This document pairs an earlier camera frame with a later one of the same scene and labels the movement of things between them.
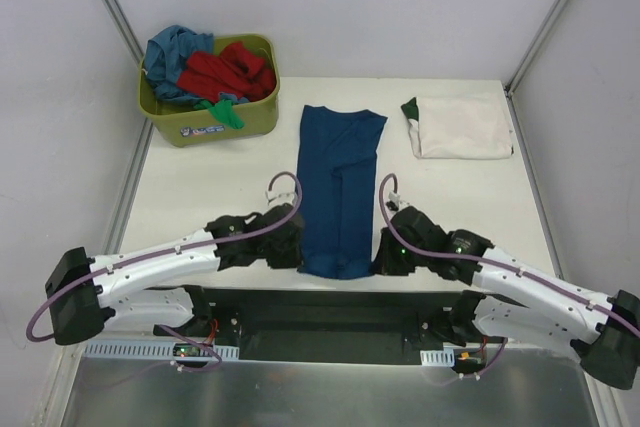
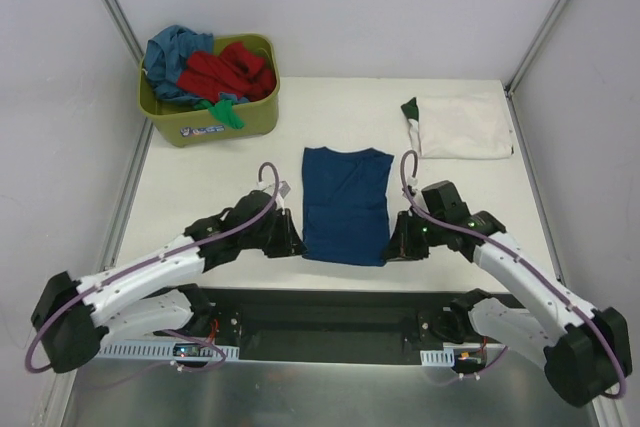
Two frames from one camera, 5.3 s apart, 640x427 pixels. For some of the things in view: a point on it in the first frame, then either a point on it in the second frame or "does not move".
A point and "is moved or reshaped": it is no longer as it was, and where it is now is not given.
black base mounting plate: x=346 y=325 does not move
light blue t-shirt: x=165 y=54 does not move
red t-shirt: x=238 y=68 does not move
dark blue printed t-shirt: x=337 y=191 is moved or reshaped
